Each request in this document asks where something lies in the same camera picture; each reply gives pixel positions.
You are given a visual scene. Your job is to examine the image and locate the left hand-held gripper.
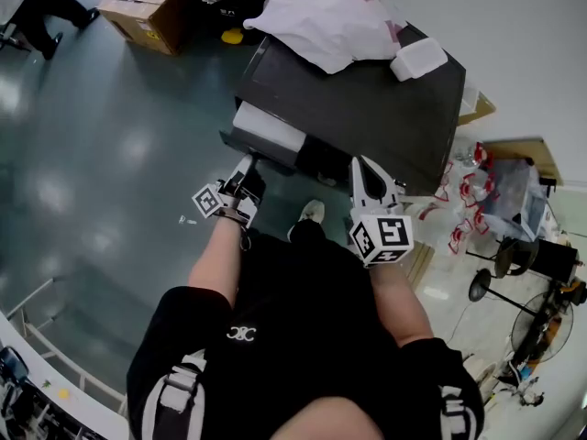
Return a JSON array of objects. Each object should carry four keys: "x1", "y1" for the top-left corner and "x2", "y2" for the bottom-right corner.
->
[{"x1": 191, "y1": 153, "x2": 267, "y2": 229}]

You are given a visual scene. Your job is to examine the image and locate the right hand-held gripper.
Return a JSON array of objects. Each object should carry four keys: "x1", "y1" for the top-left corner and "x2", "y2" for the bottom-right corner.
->
[{"x1": 349, "y1": 156, "x2": 415, "y2": 268}]

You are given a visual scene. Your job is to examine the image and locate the person's left forearm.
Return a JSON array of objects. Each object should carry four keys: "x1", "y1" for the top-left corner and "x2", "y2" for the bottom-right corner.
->
[{"x1": 187, "y1": 217, "x2": 244, "y2": 309}]

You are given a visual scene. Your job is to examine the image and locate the person's right forearm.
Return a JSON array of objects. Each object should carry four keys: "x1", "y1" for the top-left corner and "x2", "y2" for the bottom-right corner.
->
[{"x1": 369, "y1": 261, "x2": 435, "y2": 348}]

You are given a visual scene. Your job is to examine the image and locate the brown cardboard piece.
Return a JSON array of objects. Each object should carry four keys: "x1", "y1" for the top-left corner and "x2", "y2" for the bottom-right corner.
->
[{"x1": 456, "y1": 92, "x2": 497, "y2": 127}]

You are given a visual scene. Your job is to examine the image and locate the person's white shoe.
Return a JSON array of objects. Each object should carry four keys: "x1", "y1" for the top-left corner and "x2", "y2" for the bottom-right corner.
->
[{"x1": 287, "y1": 199, "x2": 326, "y2": 242}]

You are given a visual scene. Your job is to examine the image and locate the person's black trousers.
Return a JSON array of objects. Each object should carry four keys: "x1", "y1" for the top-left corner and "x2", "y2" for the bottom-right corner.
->
[{"x1": 288, "y1": 220, "x2": 330, "y2": 246}]

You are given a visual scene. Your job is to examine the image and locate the flat cardboard sheet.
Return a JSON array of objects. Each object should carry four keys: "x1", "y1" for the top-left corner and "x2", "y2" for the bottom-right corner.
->
[{"x1": 402, "y1": 240, "x2": 436, "y2": 289}]

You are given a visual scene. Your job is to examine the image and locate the pile of red-print clear bags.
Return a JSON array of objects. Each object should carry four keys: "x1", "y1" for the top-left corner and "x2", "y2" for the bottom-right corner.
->
[{"x1": 412, "y1": 142, "x2": 499, "y2": 256}]

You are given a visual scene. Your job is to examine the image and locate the white plastic container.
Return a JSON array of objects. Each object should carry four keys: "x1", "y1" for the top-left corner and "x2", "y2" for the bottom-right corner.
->
[{"x1": 389, "y1": 38, "x2": 449, "y2": 83}]

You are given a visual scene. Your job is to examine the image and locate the black round stand base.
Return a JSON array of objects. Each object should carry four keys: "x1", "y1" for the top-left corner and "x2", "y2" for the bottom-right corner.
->
[{"x1": 467, "y1": 268, "x2": 540, "y2": 318}]

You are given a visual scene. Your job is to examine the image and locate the clear plastic-wrapped package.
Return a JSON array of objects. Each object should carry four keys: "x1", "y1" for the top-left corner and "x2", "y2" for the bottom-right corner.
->
[{"x1": 483, "y1": 158, "x2": 551, "y2": 242}]

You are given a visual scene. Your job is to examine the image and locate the black round stool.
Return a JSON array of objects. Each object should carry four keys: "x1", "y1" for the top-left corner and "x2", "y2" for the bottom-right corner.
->
[{"x1": 465, "y1": 235, "x2": 541, "y2": 280}]

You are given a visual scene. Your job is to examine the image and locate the person's black shirt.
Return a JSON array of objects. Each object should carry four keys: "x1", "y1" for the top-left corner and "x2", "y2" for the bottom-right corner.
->
[{"x1": 126, "y1": 231, "x2": 485, "y2": 440}]

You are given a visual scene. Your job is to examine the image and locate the white plastic bag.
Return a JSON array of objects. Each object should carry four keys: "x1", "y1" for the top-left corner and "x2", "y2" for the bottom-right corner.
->
[{"x1": 242, "y1": 0, "x2": 407, "y2": 75}]

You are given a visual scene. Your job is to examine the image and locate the low cardboard box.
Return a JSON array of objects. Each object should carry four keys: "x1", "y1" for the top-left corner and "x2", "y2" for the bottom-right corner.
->
[{"x1": 98, "y1": 0, "x2": 203, "y2": 57}]

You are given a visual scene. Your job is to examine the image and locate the black box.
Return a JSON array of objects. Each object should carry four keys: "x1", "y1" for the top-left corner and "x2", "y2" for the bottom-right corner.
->
[{"x1": 536, "y1": 238, "x2": 580, "y2": 277}]

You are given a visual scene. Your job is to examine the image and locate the black floor fan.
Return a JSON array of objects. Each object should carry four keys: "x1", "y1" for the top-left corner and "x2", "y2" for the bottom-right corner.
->
[{"x1": 510, "y1": 290, "x2": 575, "y2": 366}]

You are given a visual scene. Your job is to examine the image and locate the black electronic equipment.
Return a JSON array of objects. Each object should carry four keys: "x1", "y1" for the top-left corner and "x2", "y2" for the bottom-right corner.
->
[{"x1": 0, "y1": 345, "x2": 100, "y2": 440}]

